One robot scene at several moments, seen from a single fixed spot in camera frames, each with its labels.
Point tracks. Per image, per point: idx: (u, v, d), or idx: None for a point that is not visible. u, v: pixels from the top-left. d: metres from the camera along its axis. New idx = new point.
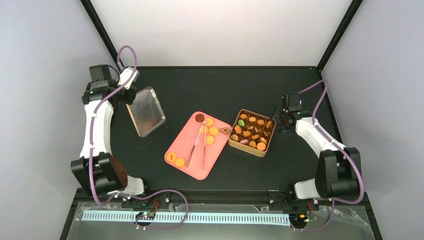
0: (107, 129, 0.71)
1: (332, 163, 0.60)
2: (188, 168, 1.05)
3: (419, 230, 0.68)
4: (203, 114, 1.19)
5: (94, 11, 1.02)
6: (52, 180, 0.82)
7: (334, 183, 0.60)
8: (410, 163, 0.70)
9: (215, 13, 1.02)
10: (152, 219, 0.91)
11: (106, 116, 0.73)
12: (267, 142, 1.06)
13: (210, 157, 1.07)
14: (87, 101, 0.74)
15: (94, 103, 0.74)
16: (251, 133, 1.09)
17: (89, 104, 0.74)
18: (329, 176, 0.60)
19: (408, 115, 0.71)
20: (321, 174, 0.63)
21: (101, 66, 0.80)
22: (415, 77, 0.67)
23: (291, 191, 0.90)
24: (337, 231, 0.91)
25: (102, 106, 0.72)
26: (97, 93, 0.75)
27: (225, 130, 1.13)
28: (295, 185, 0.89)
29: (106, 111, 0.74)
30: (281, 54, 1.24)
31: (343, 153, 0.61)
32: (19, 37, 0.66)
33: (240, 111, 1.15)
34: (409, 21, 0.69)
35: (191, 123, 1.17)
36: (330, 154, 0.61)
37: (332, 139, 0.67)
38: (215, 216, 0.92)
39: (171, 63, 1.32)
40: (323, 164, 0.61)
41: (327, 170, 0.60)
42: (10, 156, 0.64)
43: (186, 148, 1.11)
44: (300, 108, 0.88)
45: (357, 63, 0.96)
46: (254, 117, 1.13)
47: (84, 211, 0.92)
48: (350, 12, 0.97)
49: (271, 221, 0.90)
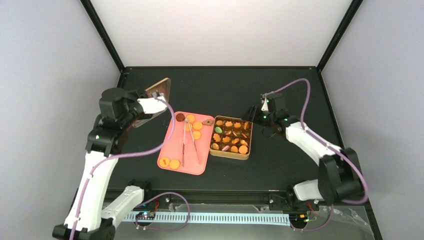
0: (102, 193, 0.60)
1: (332, 167, 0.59)
2: (183, 167, 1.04)
3: (419, 231, 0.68)
4: (182, 112, 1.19)
5: (94, 11, 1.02)
6: (52, 181, 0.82)
7: (340, 187, 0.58)
8: (411, 163, 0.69)
9: (216, 13, 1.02)
10: (152, 219, 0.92)
11: (105, 175, 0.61)
12: (248, 144, 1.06)
13: (201, 152, 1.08)
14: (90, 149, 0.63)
15: (95, 155, 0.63)
16: (230, 138, 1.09)
17: (91, 153, 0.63)
18: (333, 181, 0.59)
19: (408, 115, 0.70)
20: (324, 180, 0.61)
21: (114, 99, 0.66)
22: (416, 76, 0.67)
23: (290, 193, 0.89)
24: (336, 232, 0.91)
25: (100, 168, 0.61)
26: (103, 137, 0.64)
27: (208, 122, 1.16)
28: (294, 187, 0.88)
29: (108, 168, 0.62)
30: (281, 54, 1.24)
31: (341, 155, 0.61)
32: (19, 36, 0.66)
33: (215, 117, 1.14)
34: (410, 20, 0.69)
35: (173, 124, 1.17)
36: (329, 159, 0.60)
37: (326, 143, 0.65)
38: (215, 216, 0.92)
39: (170, 63, 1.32)
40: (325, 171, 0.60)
41: (331, 176, 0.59)
42: (9, 157, 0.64)
43: (177, 148, 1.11)
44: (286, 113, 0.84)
45: (357, 63, 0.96)
46: (229, 122, 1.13)
47: None
48: (350, 12, 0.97)
49: (271, 221, 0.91)
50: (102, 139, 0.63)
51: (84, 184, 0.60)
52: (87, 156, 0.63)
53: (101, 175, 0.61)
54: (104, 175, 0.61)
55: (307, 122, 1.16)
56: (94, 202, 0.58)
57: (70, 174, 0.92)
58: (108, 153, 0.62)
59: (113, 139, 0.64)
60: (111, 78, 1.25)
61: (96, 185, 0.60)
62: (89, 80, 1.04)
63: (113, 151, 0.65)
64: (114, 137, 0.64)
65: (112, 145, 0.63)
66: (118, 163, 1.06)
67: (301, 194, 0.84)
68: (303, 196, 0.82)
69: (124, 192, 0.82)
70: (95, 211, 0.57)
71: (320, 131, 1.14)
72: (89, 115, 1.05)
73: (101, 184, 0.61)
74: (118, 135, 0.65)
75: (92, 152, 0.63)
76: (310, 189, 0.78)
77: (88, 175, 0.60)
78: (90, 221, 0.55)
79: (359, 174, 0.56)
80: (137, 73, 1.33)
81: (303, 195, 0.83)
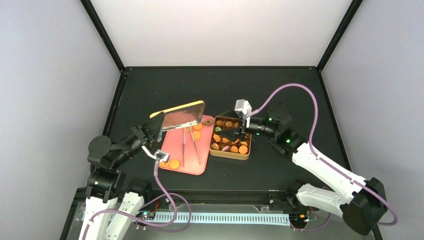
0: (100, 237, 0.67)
1: (365, 207, 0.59)
2: (183, 167, 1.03)
3: (419, 231, 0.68)
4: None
5: (94, 11, 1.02)
6: (51, 181, 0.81)
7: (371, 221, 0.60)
8: (411, 163, 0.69)
9: (215, 13, 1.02)
10: (152, 219, 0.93)
11: (102, 222, 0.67)
12: (248, 145, 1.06)
13: (202, 152, 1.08)
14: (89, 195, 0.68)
15: (96, 203, 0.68)
16: None
17: (91, 199, 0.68)
18: (367, 219, 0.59)
19: (409, 114, 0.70)
20: (354, 217, 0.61)
21: (103, 155, 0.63)
22: (416, 76, 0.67)
23: (290, 198, 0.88)
24: (336, 231, 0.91)
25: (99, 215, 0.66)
26: (101, 185, 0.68)
27: (208, 121, 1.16)
28: (297, 193, 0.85)
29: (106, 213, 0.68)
30: (282, 54, 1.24)
31: (371, 192, 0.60)
32: (20, 36, 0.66)
33: (216, 117, 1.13)
34: (409, 20, 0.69)
35: None
36: (360, 199, 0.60)
37: (351, 178, 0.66)
38: (215, 216, 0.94)
39: (170, 63, 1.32)
40: (359, 212, 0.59)
41: (364, 217, 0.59)
42: (9, 157, 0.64)
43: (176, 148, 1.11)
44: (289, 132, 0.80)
45: (357, 63, 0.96)
46: (230, 122, 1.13)
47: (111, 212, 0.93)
48: (350, 12, 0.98)
49: (271, 221, 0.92)
50: (101, 185, 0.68)
51: (85, 229, 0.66)
52: (88, 201, 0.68)
53: (100, 223, 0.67)
54: (102, 221, 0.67)
55: (307, 122, 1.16)
56: None
57: (70, 174, 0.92)
58: (106, 200, 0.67)
59: (109, 186, 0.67)
60: (111, 78, 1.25)
61: (94, 231, 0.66)
62: (89, 80, 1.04)
63: (112, 195, 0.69)
64: (113, 181, 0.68)
65: (110, 191, 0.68)
66: None
67: (304, 201, 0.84)
68: (308, 203, 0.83)
69: (123, 204, 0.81)
70: None
71: (321, 131, 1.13)
72: (89, 115, 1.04)
73: (99, 229, 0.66)
74: (115, 179, 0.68)
75: (92, 196, 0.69)
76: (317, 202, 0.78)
77: (88, 221, 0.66)
78: None
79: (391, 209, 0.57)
80: (136, 73, 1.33)
81: (307, 202, 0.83)
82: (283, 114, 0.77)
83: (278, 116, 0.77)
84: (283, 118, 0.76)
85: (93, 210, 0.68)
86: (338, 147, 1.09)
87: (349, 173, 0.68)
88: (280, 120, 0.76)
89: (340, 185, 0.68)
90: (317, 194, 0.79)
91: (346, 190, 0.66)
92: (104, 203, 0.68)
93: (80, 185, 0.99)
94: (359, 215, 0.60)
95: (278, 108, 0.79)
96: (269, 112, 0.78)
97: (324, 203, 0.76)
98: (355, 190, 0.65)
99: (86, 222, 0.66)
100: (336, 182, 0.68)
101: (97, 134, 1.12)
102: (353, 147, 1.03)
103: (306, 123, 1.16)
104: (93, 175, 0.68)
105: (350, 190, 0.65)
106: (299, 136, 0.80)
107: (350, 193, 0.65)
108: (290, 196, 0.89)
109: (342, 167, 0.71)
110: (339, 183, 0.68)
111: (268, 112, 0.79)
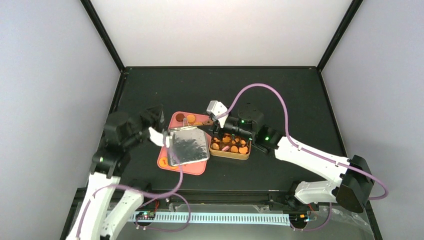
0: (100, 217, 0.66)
1: (355, 186, 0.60)
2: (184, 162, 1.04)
3: (419, 231, 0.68)
4: (182, 113, 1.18)
5: (94, 11, 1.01)
6: (51, 180, 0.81)
7: (363, 197, 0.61)
8: (411, 163, 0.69)
9: (216, 13, 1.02)
10: (152, 219, 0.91)
11: (104, 200, 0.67)
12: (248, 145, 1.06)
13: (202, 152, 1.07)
14: (93, 171, 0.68)
15: (97, 180, 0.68)
16: (230, 138, 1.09)
17: (93, 176, 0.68)
18: (359, 197, 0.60)
19: (408, 115, 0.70)
20: (348, 199, 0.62)
21: (119, 125, 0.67)
22: (416, 75, 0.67)
23: (292, 202, 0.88)
24: (337, 231, 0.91)
25: (102, 189, 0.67)
26: (107, 161, 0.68)
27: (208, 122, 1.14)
28: (296, 194, 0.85)
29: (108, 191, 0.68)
30: (282, 54, 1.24)
31: (356, 169, 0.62)
32: (20, 37, 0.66)
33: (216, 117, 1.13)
34: (409, 20, 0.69)
35: (172, 124, 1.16)
36: (348, 180, 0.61)
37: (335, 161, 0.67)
38: (215, 216, 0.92)
39: (170, 63, 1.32)
40: (350, 192, 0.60)
41: (357, 196, 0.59)
42: (10, 159, 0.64)
43: (177, 141, 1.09)
44: (265, 131, 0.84)
45: (357, 62, 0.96)
46: None
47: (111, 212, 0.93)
48: (350, 12, 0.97)
49: (271, 221, 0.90)
50: (106, 163, 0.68)
51: (86, 206, 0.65)
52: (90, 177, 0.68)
53: (100, 200, 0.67)
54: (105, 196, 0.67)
55: (307, 122, 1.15)
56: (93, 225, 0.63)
57: (70, 174, 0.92)
58: (110, 176, 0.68)
59: (116, 162, 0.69)
60: (111, 78, 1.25)
61: (96, 206, 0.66)
62: (89, 79, 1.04)
63: (115, 173, 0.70)
64: (117, 161, 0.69)
65: (114, 169, 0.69)
66: None
67: (304, 199, 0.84)
68: (309, 200, 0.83)
69: (122, 199, 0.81)
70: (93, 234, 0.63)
71: (321, 131, 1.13)
72: (89, 115, 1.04)
73: (101, 206, 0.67)
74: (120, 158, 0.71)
75: (96, 172, 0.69)
76: (317, 197, 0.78)
77: (90, 197, 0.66)
78: None
79: (380, 182, 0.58)
80: (137, 73, 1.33)
81: (307, 200, 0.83)
82: (254, 113, 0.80)
83: (250, 116, 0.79)
84: (255, 117, 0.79)
85: (95, 185, 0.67)
86: (338, 147, 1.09)
87: (332, 157, 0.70)
88: (253, 120, 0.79)
89: (328, 171, 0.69)
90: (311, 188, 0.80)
91: (333, 175, 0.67)
92: (109, 179, 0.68)
93: (80, 185, 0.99)
94: (353, 196, 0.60)
95: (247, 108, 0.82)
96: (241, 115, 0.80)
97: (316, 194, 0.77)
98: (342, 172, 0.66)
99: (87, 199, 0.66)
100: (323, 169, 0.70)
101: (97, 134, 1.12)
102: (352, 147, 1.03)
103: (306, 123, 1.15)
104: (99, 152, 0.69)
105: (337, 173, 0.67)
106: (276, 131, 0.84)
107: (339, 176, 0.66)
108: (291, 199, 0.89)
109: (324, 153, 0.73)
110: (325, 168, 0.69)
111: (239, 114, 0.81)
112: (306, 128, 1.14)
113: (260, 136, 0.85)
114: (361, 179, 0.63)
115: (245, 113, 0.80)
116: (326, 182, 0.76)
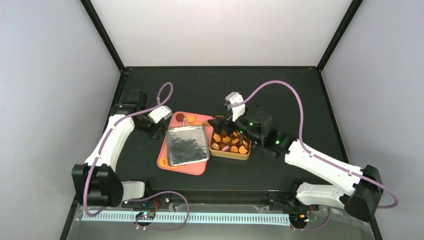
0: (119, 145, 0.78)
1: (367, 198, 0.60)
2: (184, 160, 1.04)
3: (419, 231, 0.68)
4: (182, 112, 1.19)
5: (94, 11, 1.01)
6: (51, 180, 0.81)
7: (373, 208, 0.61)
8: (411, 163, 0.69)
9: (216, 13, 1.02)
10: (152, 219, 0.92)
11: (123, 133, 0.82)
12: (248, 145, 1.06)
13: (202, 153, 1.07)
14: (114, 113, 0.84)
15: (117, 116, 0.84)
16: (230, 138, 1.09)
17: (114, 115, 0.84)
18: (370, 208, 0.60)
19: (408, 115, 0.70)
20: (358, 209, 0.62)
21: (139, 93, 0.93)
22: (415, 76, 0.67)
23: (292, 202, 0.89)
24: (337, 231, 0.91)
25: (122, 121, 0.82)
26: (124, 108, 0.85)
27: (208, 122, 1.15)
28: (296, 195, 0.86)
29: (126, 128, 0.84)
30: (282, 54, 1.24)
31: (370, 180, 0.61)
32: (20, 37, 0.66)
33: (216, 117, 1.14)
34: (409, 20, 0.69)
35: (172, 124, 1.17)
36: (361, 191, 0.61)
37: (349, 170, 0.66)
38: (215, 216, 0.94)
39: (170, 63, 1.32)
40: (362, 204, 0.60)
41: (367, 207, 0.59)
42: (10, 159, 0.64)
43: (177, 141, 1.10)
44: (276, 134, 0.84)
45: (357, 62, 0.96)
46: None
47: (111, 212, 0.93)
48: (350, 11, 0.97)
49: (271, 221, 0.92)
50: (124, 108, 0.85)
51: (107, 132, 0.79)
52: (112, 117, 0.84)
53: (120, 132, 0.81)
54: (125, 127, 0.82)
55: (307, 122, 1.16)
56: (112, 148, 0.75)
57: (70, 174, 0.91)
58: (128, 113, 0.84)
59: (131, 109, 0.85)
60: (111, 78, 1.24)
61: (117, 133, 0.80)
62: (89, 79, 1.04)
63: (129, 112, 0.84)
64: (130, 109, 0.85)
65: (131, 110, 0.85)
66: (118, 164, 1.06)
67: (306, 201, 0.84)
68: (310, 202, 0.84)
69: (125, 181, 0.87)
70: (111, 156, 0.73)
71: (321, 131, 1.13)
72: (89, 115, 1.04)
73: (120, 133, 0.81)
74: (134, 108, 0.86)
75: (116, 114, 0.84)
76: (320, 200, 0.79)
77: (111, 126, 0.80)
78: (107, 160, 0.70)
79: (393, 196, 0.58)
80: (137, 73, 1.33)
81: (308, 201, 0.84)
82: (263, 116, 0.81)
83: (258, 119, 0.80)
84: (264, 120, 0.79)
85: (113, 121, 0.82)
86: (338, 147, 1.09)
87: (344, 165, 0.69)
88: (261, 122, 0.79)
89: (340, 180, 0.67)
90: (315, 191, 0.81)
91: (345, 183, 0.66)
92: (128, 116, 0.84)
93: None
94: (363, 207, 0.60)
95: (256, 111, 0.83)
96: (249, 117, 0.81)
97: (320, 198, 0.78)
98: (355, 181, 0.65)
99: (109, 128, 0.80)
100: (335, 177, 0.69)
101: (97, 134, 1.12)
102: (352, 147, 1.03)
103: (306, 123, 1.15)
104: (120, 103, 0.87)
105: (349, 182, 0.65)
106: (287, 135, 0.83)
107: (351, 185, 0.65)
108: (291, 199, 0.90)
109: (337, 161, 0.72)
110: (337, 177, 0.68)
111: (248, 117, 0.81)
112: (306, 128, 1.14)
113: (268, 139, 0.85)
114: (372, 189, 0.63)
115: (253, 116, 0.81)
116: (330, 187, 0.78)
